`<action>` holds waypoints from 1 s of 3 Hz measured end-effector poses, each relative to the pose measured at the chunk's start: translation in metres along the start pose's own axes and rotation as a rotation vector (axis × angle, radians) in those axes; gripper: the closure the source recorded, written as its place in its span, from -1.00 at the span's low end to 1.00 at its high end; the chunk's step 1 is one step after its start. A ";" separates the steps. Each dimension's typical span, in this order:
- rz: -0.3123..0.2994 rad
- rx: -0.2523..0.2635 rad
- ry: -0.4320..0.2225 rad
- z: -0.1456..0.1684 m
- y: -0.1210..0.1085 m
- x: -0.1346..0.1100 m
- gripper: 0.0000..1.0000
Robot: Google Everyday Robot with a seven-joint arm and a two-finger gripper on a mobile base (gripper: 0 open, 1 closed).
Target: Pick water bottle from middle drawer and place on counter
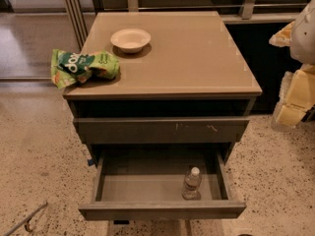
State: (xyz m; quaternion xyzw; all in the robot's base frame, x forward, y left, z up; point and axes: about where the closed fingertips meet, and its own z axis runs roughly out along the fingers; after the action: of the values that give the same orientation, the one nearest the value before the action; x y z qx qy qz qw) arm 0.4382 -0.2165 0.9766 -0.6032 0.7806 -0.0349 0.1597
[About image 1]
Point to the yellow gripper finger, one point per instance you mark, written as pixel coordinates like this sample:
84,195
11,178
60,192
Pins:
297,96
282,37

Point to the white bowl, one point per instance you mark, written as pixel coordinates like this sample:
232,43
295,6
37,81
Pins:
130,40

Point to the open grey middle drawer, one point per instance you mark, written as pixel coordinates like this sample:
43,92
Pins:
146,184

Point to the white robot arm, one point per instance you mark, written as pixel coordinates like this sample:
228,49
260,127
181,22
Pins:
302,45

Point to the grey drawer cabinet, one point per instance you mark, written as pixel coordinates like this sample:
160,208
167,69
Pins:
191,68

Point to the clear plastic water bottle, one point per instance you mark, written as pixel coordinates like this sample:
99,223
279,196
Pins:
191,184

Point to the metal bar on floor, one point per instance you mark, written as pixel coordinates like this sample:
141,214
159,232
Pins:
26,220

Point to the closed grey top drawer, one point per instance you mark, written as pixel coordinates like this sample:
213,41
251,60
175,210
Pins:
197,130

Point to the green chip bag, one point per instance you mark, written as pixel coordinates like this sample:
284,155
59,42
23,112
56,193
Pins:
69,68

